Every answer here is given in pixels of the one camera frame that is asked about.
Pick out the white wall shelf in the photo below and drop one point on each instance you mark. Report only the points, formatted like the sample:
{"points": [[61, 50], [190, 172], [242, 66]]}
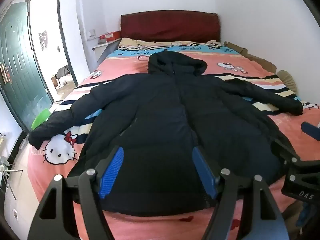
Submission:
{"points": [[102, 45]]}

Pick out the dark cloth in hallway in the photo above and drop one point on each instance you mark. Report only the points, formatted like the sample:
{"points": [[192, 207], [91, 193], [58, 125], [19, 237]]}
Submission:
{"points": [[62, 71]]}

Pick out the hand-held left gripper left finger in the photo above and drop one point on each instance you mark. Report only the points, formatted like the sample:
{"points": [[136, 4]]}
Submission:
{"points": [[112, 172]]}

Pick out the green plastic basin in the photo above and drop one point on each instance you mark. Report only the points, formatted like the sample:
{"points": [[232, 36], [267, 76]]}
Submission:
{"points": [[41, 117]]}

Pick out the pink cartoon cat bed cover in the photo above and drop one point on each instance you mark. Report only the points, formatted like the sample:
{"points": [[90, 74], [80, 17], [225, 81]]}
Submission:
{"points": [[120, 65]]}

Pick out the dark red headboard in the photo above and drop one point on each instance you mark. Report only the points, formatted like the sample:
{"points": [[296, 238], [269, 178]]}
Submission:
{"points": [[170, 25]]}

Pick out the metal drying rack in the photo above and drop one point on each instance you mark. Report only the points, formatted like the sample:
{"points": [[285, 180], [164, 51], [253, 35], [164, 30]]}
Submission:
{"points": [[5, 170]]}

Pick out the white wall outlet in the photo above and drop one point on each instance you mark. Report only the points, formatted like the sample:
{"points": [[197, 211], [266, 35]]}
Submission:
{"points": [[15, 215]]}

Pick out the red flat box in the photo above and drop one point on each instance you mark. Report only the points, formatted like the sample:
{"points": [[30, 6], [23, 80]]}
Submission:
{"points": [[110, 35]]}

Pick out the green door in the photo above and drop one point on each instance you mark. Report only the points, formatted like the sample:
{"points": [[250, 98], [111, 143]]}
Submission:
{"points": [[17, 62]]}

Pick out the white wall switch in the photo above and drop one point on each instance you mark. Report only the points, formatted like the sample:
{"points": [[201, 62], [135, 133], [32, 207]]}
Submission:
{"points": [[92, 34]]}

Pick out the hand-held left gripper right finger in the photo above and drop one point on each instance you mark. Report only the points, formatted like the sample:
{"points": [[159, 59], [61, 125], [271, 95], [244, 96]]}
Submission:
{"points": [[203, 172]]}

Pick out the brown cardboard sheet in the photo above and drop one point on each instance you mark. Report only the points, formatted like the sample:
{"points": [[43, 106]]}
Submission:
{"points": [[257, 58]]}

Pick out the black hooded puffer jacket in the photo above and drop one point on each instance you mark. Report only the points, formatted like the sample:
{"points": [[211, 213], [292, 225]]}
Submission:
{"points": [[155, 110]]}

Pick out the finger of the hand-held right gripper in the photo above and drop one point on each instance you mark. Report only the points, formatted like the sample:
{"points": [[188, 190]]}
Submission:
{"points": [[312, 131], [285, 151]]}

